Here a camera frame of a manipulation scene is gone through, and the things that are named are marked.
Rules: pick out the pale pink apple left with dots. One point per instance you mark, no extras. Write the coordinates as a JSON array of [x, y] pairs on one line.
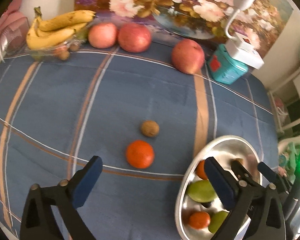
[[103, 35]]

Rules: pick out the yellow banana bunch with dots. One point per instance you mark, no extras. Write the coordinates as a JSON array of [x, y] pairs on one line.
[[49, 33]]

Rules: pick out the red apple middle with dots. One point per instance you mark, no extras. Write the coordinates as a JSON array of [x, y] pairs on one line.
[[134, 38]]

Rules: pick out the orange tangerine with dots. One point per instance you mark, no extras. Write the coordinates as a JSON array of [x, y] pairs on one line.
[[199, 220], [140, 154], [200, 170]]

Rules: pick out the big red apple right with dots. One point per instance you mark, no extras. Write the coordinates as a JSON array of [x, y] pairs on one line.
[[187, 56]]

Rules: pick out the green apple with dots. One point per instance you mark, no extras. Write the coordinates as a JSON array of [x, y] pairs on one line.
[[217, 220]]

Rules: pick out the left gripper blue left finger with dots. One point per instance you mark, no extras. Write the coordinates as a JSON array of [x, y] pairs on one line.
[[38, 220]]

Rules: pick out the teal plastic box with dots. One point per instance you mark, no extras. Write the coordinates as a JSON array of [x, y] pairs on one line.
[[223, 68]]

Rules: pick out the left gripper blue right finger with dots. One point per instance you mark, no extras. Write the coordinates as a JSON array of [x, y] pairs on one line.
[[263, 205]]

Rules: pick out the blue plaid tablecloth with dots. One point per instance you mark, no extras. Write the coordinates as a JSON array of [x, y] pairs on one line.
[[54, 116]]

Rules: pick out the green pear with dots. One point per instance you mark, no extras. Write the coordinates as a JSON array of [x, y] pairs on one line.
[[201, 191]]

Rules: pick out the white shelf rack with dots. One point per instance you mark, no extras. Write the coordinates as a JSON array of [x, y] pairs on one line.
[[285, 103]]

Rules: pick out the brown kiwi upper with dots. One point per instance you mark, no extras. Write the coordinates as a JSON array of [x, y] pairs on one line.
[[149, 128]]

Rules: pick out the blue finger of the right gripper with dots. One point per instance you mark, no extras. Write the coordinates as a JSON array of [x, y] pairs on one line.
[[283, 185], [241, 173]]

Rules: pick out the flower painting canvas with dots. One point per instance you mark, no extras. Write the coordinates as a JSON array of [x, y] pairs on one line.
[[262, 22]]

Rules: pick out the clear plastic fruit tray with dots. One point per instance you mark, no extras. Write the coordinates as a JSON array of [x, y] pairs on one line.
[[61, 51]]

